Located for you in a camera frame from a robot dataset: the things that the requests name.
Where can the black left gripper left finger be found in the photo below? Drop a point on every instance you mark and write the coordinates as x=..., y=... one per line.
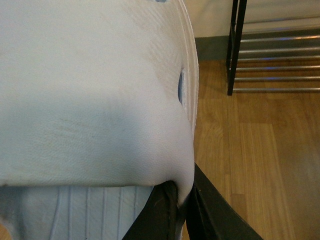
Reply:
x=158, y=218

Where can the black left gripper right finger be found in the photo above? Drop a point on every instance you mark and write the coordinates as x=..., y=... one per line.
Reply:
x=210, y=217

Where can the black metal shoe rack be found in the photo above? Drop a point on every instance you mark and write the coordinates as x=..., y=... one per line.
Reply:
x=273, y=41

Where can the light blue slipper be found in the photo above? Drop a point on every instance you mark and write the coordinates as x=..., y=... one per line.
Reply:
x=98, y=106

